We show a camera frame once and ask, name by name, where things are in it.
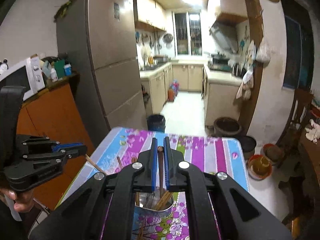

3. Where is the wooden chopstick two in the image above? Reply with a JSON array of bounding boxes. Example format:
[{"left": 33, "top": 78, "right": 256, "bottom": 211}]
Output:
[{"left": 135, "top": 192, "right": 140, "bottom": 206}]

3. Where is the wooden chopstick six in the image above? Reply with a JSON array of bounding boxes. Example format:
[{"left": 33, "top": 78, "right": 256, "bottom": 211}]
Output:
[{"left": 157, "top": 146, "right": 164, "bottom": 197}]

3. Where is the wooden chopstick one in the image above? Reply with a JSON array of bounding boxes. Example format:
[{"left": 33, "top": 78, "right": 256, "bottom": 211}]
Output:
[{"left": 117, "top": 156, "right": 123, "bottom": 170}]

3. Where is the wooden chopstick five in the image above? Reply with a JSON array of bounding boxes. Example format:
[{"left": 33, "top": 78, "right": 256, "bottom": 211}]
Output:
[{"left": 85, "top": 154, "right": 107, "bottom": 176}]

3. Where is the wooden chopstick three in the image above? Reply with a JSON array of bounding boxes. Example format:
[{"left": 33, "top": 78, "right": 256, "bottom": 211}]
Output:
[{"left": 153, "top": 191, "right": 173, "bottom": 211}]

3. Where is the wooden chopstick four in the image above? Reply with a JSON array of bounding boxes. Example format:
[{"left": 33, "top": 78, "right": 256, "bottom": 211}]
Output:
[{"left": 137, "top": 227, "right": 144, "bottom": 240}]

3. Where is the kitchen window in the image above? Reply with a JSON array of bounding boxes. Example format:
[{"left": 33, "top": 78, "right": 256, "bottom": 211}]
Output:
[{"left": 174, "top": 12, "right": 202, "bottom": 56}]

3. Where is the person's left hand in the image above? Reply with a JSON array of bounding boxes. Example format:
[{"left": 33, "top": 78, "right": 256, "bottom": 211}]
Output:
[{"left": 1, "top": 186, "right": 34, "bottom": 213}]

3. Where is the blue perforated utensil holder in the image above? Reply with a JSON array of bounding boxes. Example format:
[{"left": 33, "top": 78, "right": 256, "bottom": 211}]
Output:
[{"left": 131, "top": 189, "right": 175, "bottom": 239}]

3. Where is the orange wooden cabinet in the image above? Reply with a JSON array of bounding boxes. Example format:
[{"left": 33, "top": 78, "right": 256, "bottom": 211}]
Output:
[{"left": 17, "top": 74, "right": 95, "bottom": 210}]

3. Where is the floral striped tablecloth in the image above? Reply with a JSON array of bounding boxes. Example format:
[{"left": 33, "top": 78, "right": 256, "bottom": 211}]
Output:
[{"left": 55, "top": 126, "right": 251, "bottom": 240}]

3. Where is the black trash bin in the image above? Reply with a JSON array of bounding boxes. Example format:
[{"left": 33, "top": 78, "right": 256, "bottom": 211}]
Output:
[{"left": 147, "top": 114, "right": 165, "bottom": 133}]

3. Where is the white bottle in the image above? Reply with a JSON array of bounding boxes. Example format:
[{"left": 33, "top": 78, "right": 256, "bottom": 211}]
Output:
[{"left": 50, "top": 67, "right": 58, "bottom": 82}]

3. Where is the brown ceramic pot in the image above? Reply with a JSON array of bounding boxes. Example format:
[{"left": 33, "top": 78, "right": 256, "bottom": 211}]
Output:
[{"left": 214, "top": 116, "right": 242, "bottom": 138}]

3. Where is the white microwave oven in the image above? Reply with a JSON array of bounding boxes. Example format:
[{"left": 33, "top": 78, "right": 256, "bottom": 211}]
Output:
[{"left": 1, "top": 54, "right": 46, "bottom": 101}]

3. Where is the blue lidded jar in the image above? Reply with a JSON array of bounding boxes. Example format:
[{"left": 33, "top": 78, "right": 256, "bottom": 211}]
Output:
[{"left": 64, "top": 63, "right": 72, "bottom": 76}]

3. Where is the grey refrigerator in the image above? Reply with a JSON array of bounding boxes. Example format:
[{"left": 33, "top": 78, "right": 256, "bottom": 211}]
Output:
[{"left": 56, "top": 0, "right": 147, "bottom": 145}]

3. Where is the wooden dining chair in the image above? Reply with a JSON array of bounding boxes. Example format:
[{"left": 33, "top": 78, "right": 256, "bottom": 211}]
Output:
[{"left": 276, "top": 88, "right": 313, "bottom": 167}]

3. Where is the steel kettle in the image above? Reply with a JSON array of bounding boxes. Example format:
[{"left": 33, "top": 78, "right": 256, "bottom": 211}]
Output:
[{"left": 232, "top": 63, "right": 241, "bottom": 77}]

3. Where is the black wok on stove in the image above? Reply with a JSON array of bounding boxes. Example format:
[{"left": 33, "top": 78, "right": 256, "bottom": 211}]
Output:
[{"left": 211, "top": 53, "right": 229, "bottom": 65}]

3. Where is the dark wooden side table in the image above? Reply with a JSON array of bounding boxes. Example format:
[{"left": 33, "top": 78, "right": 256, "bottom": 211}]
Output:
[{"left": 298, "top": 130, "right": 319, "bottom": 208}]

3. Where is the white hanging plastic bag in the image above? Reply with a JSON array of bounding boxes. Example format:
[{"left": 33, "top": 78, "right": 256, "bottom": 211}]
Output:
[{"left": 255, "top": 38, "right": 271, "bottom": 63}]

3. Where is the range hood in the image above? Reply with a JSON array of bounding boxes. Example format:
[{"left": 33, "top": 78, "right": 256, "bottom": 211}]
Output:
[{"left": 209, "top": 21, "right": 238, "bottom": 54}]

